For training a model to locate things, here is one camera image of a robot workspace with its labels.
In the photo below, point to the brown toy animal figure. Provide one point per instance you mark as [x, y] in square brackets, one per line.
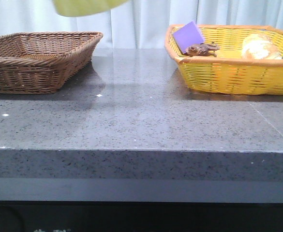
[203, 49]

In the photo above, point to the pale curtain backdrop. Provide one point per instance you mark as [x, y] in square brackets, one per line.
[139, 23]

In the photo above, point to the purple sponge block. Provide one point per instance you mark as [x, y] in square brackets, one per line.
[187, 36]

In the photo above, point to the yellow woven basket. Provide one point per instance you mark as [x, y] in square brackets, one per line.
[228, 73]

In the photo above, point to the brown wicker basket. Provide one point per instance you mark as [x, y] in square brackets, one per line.
[42, 62]

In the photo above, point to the bread loaf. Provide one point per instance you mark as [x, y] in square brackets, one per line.
[259, 46]

